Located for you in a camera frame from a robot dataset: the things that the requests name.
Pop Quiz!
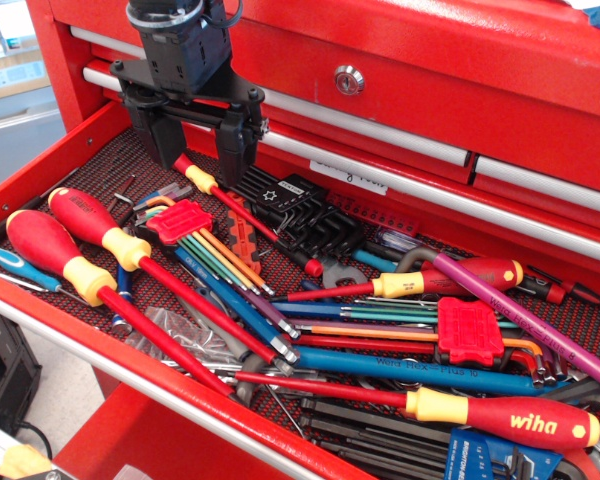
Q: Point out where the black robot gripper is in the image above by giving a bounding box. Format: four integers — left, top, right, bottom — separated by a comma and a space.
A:
110, 1, 267, 187

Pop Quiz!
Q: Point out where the violet Allen key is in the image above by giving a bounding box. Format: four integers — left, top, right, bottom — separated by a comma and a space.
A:
396, 247, 600, 383

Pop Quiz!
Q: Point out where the colourful hex key set left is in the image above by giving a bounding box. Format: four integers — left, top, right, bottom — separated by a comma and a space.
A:
135, 196, 274, 295

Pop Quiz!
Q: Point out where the colourful hex key set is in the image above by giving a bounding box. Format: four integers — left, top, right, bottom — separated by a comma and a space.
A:
135, 196, 274, 295
290, 298, 557, 388

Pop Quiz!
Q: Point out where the black torx key set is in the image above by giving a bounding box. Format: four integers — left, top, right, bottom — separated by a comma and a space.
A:
232, 166, 366, 257

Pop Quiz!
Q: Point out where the blue Allen key left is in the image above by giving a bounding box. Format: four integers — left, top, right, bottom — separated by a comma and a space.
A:
173, 247, 300, 365

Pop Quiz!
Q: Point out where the chest key lock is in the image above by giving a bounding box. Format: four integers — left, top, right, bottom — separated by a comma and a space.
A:
334, 65, 365, 96

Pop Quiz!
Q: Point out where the large blue Allen key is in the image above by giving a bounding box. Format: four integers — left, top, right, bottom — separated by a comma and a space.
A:
296, 346, 567, 397

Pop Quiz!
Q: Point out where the colourful hex key set right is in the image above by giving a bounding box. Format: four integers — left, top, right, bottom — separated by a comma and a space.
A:
290, 298, 557, 388

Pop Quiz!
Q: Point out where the blue hex key holder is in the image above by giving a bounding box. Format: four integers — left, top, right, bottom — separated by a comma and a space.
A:
443, 429, 563, 480

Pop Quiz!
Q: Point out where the small red yellow screwdriver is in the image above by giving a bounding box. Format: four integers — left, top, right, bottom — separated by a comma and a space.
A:
174, 154, 323, 277

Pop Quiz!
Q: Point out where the orange black folding tool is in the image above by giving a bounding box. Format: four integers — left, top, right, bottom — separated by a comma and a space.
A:
226, 210, 262, 274

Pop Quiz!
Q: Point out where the white drawer label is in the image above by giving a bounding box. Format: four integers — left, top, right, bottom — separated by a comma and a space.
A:
309, 160, 388, 196

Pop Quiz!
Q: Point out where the red bit holder strip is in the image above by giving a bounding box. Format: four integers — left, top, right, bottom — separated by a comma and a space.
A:
326, 192, 419, 237

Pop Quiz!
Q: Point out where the large red yellow screwdriver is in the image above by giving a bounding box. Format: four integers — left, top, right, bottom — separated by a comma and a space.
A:
6, 210, 237, 400

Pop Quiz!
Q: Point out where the small blue metal tool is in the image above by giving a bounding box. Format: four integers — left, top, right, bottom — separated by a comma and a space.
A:
111, 264, 134, 335

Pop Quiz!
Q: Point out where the red tool chest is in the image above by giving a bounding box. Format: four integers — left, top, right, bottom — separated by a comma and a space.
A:
0, 1, 600, 479

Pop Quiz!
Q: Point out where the black box on floor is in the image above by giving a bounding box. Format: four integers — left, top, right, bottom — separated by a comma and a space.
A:
0, 315, 42, 434

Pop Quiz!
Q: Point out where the red screwdriver right middle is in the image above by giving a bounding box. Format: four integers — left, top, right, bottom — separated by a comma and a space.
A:
274, 258, 524, 302

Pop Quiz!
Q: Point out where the black hex keys bottom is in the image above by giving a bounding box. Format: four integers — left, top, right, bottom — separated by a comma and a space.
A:
300, 399, 450, 479

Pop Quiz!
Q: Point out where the thin red black screwdriver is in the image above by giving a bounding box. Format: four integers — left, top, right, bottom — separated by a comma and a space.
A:
528, 265, 600, 307

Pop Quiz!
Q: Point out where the Wiha red yellow screwdriver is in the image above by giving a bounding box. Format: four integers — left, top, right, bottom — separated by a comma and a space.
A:
235, 372, 600, 450

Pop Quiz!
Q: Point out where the blue white handled screwdriver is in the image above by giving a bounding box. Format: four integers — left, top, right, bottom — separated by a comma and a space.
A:
0, 247, 87, 305

